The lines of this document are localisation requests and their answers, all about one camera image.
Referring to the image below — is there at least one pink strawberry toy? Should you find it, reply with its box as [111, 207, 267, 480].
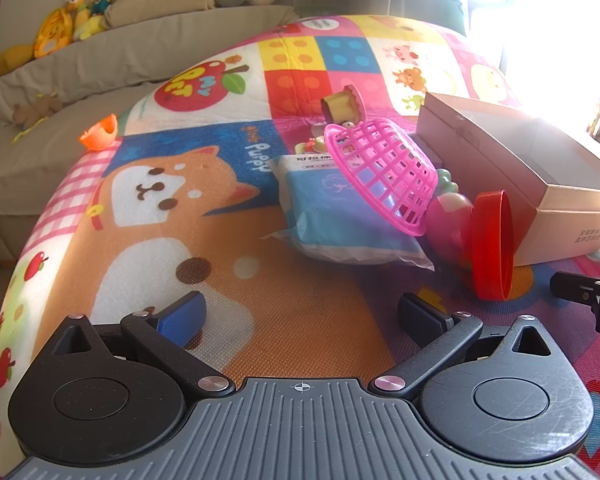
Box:
[424, 167, 478, 271]

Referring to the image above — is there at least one beige folded blanket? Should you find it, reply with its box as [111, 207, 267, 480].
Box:
[102, 0, 216, 31]

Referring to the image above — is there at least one pink toy camera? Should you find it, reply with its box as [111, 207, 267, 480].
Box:
[295, 136, 327, 157]

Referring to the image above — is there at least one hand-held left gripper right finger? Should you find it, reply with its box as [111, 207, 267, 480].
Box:
[374, 292, 556, 402]

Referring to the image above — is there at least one red plastic lid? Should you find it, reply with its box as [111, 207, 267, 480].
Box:
[471, 190, 517, 302]

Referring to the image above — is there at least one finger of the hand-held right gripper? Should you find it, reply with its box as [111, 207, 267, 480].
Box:
[550, 270, 600, 333]

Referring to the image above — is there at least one orange yellow plush backpack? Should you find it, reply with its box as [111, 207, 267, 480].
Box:
[32, 7, 74, 59]

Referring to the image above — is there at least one beige cardboard box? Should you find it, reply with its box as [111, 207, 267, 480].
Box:
[416, 91, 600, 267]

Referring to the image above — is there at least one grey covered sofa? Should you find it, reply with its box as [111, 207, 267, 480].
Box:
[0, 5, 301, 261]

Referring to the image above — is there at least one pink plastic toy basket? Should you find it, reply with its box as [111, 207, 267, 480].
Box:
[323, 119, 438, 237]

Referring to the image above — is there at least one yellow cushion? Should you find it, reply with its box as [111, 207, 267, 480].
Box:
[0, 44, 35, 83]

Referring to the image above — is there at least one blue white tissue pack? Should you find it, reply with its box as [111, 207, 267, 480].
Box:
[262, 154, 436, 272]

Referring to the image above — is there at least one brown plush toy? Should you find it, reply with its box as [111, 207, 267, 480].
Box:
[12, 94, 63, 129]

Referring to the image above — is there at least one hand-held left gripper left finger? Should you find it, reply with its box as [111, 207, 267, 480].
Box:
[55, 291, 237, 400]

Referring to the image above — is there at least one orange plastic shell toy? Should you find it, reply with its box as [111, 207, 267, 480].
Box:
[78, 114, 118, 151]

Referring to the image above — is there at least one yellow green plush duck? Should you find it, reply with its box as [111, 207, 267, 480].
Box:
[64, 0, 106, 41]

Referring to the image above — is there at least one yellow toy cup pink lid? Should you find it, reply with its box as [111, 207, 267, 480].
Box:
[320, 85, 366, 123]

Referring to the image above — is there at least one colourful cartoon play mat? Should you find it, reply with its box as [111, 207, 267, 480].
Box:
[0, 12, 600, 480]

